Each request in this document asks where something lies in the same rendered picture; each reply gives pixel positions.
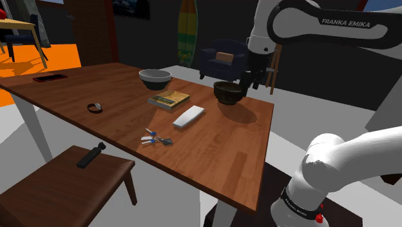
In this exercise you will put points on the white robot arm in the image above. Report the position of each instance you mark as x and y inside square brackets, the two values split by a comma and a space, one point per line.
[345, 157]

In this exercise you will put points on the yellow wooden table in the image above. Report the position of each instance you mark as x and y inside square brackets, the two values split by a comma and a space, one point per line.
[19, 24]

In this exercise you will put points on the dark blue chair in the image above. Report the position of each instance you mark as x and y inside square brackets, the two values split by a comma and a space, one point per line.
[22, 38]

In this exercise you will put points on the bunch of keys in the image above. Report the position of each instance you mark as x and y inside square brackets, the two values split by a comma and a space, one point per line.
[155, 138]

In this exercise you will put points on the dark brown wooden bench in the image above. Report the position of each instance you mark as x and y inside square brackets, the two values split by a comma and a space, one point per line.
[62, 188]

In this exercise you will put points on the black wristwatch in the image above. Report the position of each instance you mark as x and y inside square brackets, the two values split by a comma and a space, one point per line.
[94, 108]

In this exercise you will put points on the black stick-shaped device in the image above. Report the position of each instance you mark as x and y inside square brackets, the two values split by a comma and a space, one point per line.
[89, 157]

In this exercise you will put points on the dark brown bowl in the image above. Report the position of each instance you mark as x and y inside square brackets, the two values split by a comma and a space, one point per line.
[227, 92]

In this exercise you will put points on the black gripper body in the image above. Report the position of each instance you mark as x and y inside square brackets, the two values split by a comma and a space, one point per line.
[260, 63]

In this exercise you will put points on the grey bowl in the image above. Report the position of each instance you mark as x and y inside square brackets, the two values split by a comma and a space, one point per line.
[155, 77]

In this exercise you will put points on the dark blue armchair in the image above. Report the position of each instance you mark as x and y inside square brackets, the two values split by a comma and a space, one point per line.
[224, 66]

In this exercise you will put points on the striped surfboard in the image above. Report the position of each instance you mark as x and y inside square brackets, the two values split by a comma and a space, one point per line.
[187, 31]

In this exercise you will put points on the dark robot stand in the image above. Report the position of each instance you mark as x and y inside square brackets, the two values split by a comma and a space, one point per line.
[270, 188]

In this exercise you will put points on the dark red phone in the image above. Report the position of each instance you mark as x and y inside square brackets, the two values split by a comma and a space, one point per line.
[50, 77]

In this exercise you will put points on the brown wooden table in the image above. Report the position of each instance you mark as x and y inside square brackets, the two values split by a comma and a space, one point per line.
[220, 147]

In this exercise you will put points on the brown door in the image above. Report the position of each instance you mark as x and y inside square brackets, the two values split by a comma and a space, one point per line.
[91, 34]

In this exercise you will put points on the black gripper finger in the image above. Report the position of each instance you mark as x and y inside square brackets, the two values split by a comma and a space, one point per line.
[257, 83]
[245, 83]

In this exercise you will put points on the white flat box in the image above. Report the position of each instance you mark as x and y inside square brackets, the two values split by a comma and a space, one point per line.
[188, 116]

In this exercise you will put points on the yellow green book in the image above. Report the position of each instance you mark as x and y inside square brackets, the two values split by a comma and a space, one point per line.
[169, 99]

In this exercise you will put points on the brown wooden stool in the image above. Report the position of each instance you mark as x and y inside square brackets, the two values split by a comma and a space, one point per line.
[276, 59]

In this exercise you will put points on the dark wall picture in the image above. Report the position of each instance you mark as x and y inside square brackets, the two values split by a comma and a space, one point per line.
[132, 7]

